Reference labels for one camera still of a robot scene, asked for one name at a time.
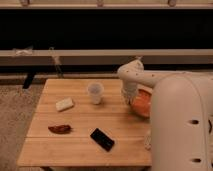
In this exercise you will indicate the black rectangular phone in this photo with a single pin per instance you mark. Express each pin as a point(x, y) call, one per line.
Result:
point(102, 139)

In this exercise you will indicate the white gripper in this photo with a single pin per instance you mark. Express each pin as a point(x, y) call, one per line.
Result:
point(129, 91)

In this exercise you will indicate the dried red chili pepper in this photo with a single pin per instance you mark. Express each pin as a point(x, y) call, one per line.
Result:
point(60, 129)

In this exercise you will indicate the long wooden bench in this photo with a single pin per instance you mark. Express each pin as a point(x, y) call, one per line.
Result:
point(100, 56)

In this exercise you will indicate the wooden table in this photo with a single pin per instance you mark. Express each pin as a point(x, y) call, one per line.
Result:
point(77, 148)

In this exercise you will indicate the clear plastic cup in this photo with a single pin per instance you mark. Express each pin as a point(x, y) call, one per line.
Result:
point(95, 92)

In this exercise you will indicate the orange ceramic bowl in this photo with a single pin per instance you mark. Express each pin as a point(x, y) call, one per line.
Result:
point(141, 103)

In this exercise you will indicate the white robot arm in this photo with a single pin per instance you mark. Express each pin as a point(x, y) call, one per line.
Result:
point(180, 115)

